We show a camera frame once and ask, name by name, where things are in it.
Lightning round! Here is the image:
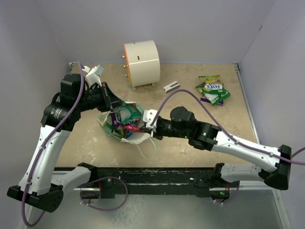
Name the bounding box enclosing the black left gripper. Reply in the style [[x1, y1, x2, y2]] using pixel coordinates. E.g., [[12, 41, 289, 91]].
[[76, 82, 126, 113]]

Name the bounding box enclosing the pink red snack packet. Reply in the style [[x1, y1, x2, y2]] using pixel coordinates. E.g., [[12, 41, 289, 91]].
[[123, 125, 142, 133]]

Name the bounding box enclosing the green paper bag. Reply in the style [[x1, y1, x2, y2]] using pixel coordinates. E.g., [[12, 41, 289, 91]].
[[96, 96, 157, 160]]

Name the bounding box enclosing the purple snack packet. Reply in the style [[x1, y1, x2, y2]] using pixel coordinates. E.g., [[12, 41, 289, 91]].
[[200, 96, 224, 106]]

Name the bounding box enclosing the yellow green snack packet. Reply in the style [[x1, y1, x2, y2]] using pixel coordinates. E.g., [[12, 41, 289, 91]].
[[203, 89, 231, 106]]

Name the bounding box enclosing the green Fox's candy packet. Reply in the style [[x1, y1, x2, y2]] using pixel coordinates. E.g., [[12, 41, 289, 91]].
[[195, 75, 224, 94]]

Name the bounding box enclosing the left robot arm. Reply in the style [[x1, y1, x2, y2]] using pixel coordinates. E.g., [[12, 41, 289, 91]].
[[7, 73, 125, 212]]

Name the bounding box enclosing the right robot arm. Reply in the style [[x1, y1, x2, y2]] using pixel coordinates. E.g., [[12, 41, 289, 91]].
[[142, 106, 292, 190]]

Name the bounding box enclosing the small white stapler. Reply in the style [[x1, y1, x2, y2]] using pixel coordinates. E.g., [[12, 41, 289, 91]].
[[163, 81, 180, 94]]

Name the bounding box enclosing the white cylindrical drawer cabinet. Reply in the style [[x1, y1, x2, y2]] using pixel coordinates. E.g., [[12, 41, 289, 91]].
[[122, 40, 161, 90]]

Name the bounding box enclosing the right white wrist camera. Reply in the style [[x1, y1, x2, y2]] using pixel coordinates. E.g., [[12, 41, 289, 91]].
[[142, 109, 158, 137]]

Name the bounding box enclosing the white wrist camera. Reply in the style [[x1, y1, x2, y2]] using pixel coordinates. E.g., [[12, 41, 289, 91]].
[[82, 65, 104, 86], [142, 109, 158, 137]]

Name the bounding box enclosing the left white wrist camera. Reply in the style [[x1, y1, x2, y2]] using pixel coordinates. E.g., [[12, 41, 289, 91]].
[[82, 65, 104, 86]]

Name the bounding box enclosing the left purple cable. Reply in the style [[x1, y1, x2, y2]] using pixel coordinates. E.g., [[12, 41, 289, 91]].
[[21, 61, 85, 227]]

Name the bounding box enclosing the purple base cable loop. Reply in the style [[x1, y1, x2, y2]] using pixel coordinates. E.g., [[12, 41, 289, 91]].
[[79, 176, 129, 211]]

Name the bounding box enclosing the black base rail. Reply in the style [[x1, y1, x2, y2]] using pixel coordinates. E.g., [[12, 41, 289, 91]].
[[52, 167, 240, 199]]

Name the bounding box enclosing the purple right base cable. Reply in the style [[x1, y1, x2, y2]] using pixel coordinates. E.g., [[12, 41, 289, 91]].
[[213, 183, 240, 205]]

